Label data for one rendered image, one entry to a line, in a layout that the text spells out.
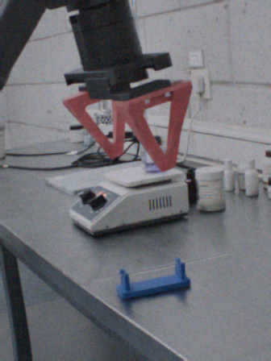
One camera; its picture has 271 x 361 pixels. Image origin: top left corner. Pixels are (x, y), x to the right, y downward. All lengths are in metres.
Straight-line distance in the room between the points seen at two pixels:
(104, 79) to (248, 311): 0.38
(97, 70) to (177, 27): 1.28
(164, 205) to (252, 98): 0.50
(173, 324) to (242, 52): 0.96
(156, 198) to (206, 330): 0.47
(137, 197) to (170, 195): 0.07
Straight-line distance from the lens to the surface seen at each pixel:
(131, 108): 0.47
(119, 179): 1.13
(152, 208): 1.12
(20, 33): 0.86
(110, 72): 0.49
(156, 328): 0.71
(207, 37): 1.66
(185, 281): 0.82
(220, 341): 0.67
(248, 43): 1.52
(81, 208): 1.15
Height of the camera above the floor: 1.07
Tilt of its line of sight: 13 degrees down
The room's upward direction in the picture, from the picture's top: 5 degrees counter-clockwise
